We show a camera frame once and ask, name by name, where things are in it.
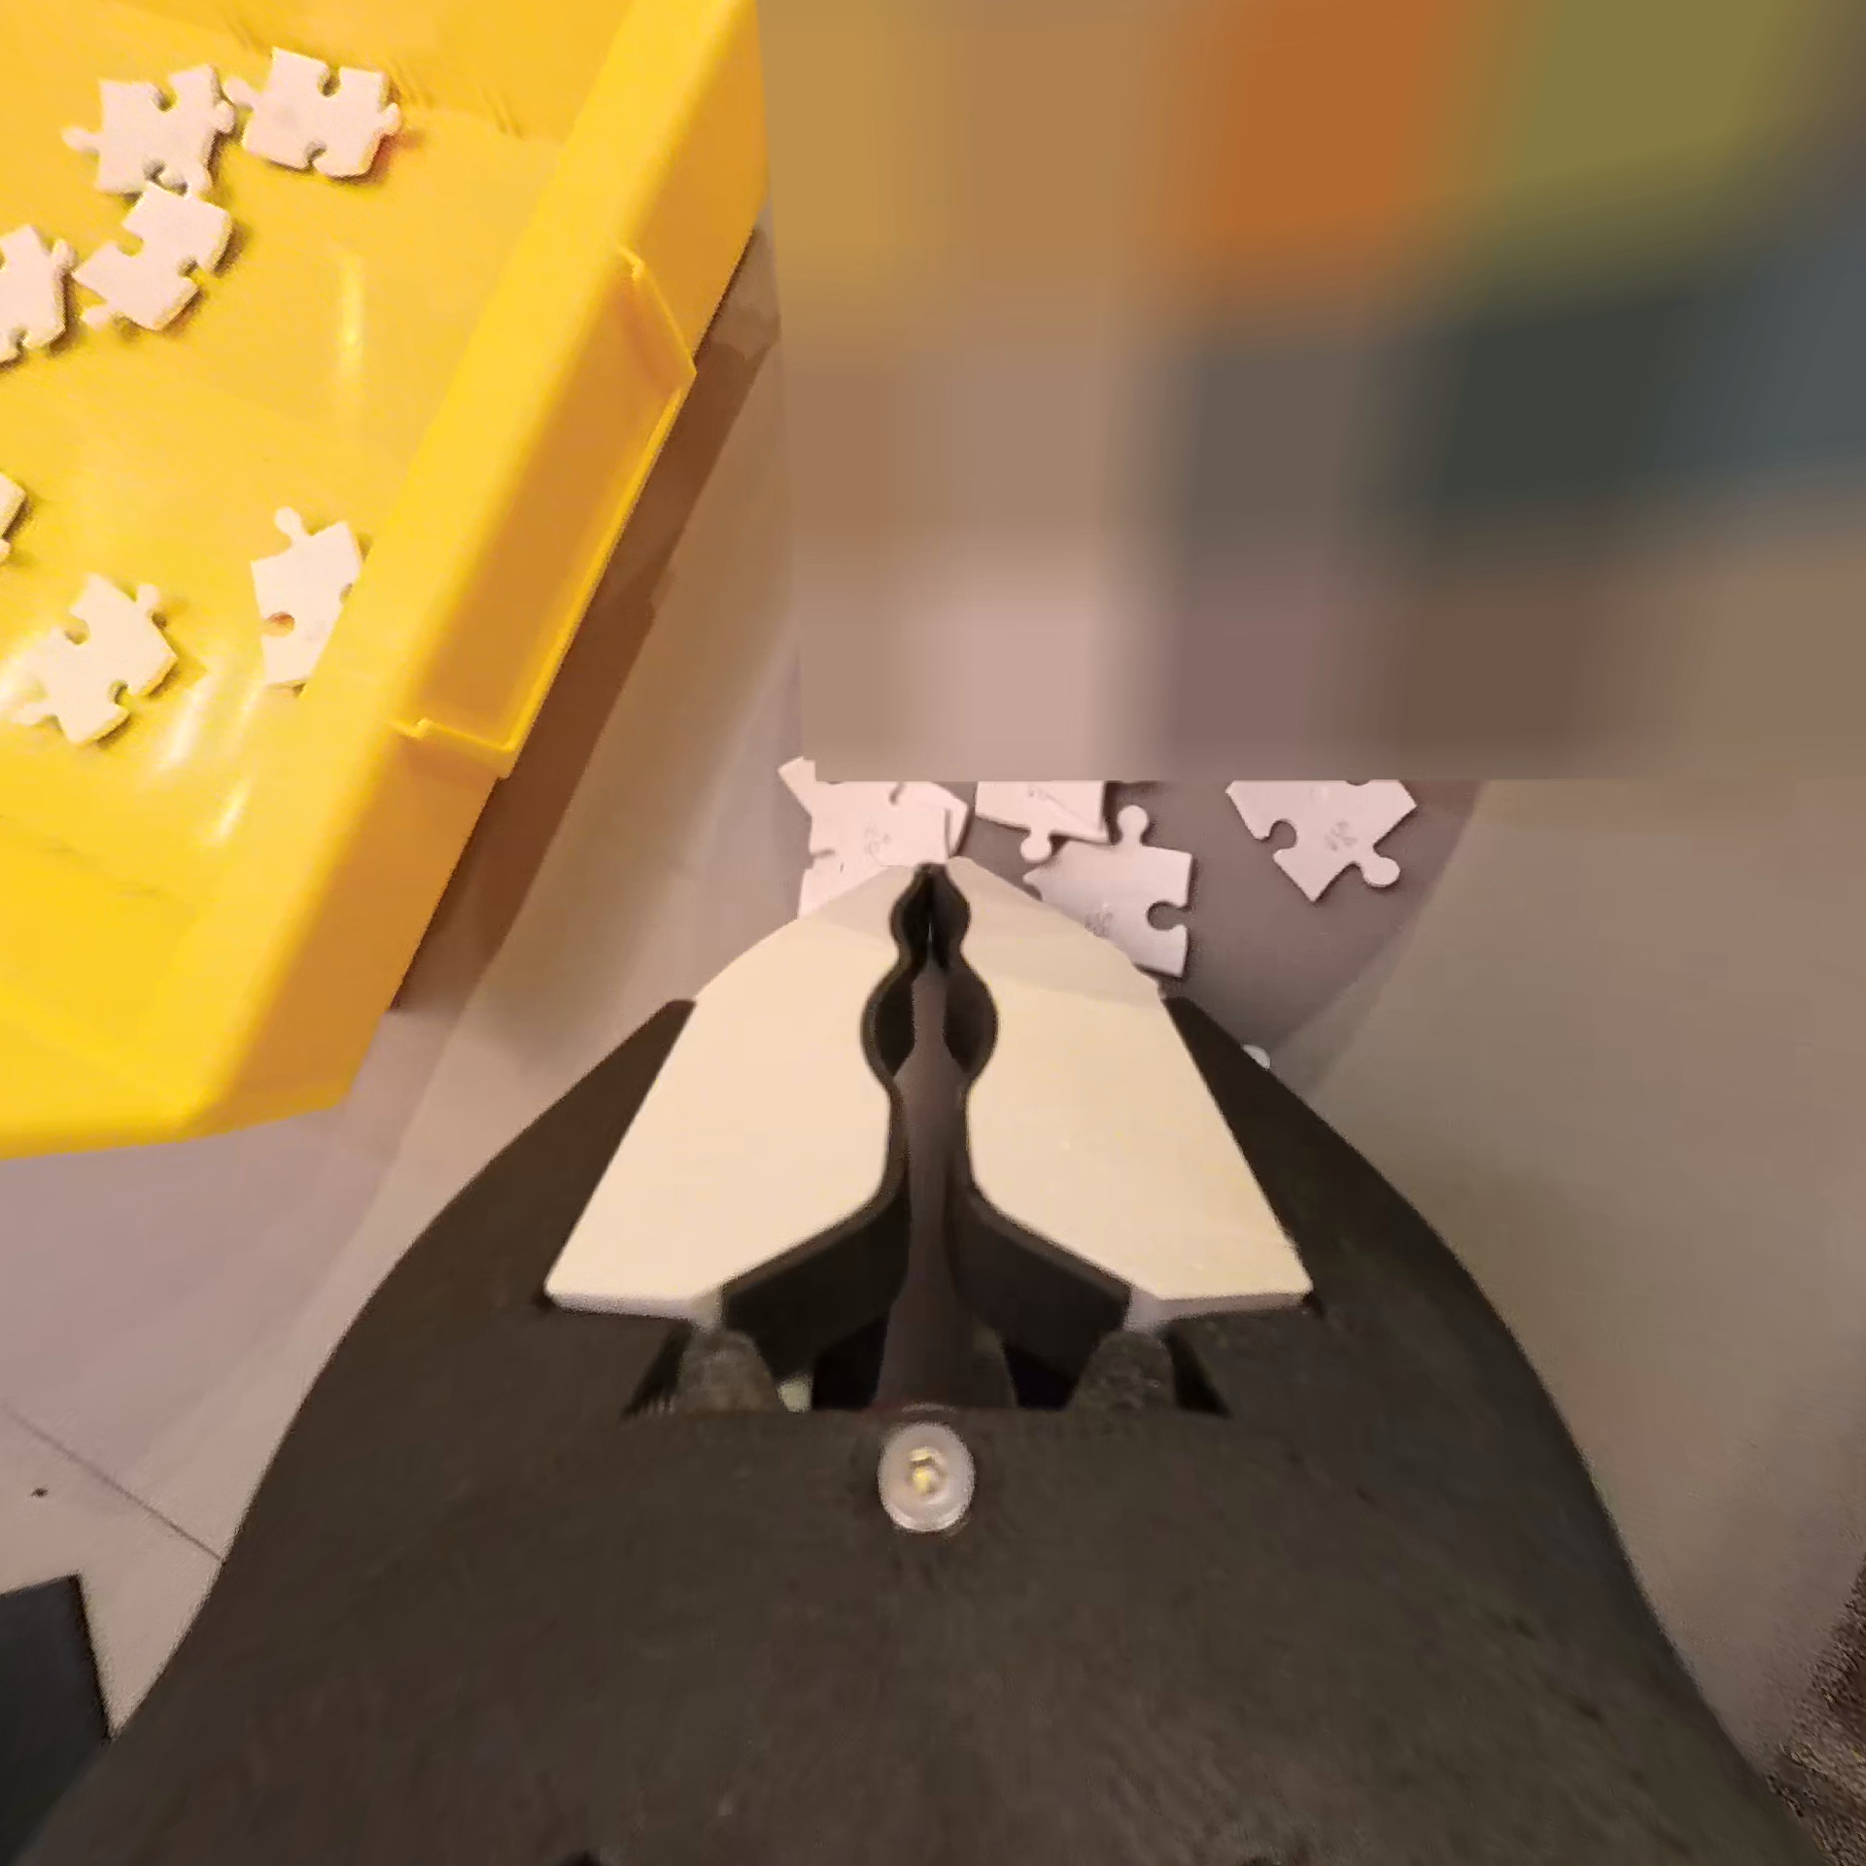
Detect yellow plastic tray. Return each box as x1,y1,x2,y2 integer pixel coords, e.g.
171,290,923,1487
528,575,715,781
0,0,769,1164

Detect cluster of white puzzle pieces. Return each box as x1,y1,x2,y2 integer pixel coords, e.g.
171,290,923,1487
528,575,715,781
779,758,1419,980

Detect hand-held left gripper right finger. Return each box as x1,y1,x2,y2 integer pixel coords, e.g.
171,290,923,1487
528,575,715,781
933,859,1317,1409

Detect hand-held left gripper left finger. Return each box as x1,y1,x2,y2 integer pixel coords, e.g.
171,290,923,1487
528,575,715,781
542,859,935,1409

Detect scattered white puzzle pieces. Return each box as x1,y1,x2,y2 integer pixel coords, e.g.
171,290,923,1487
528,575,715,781
0,47,406,748

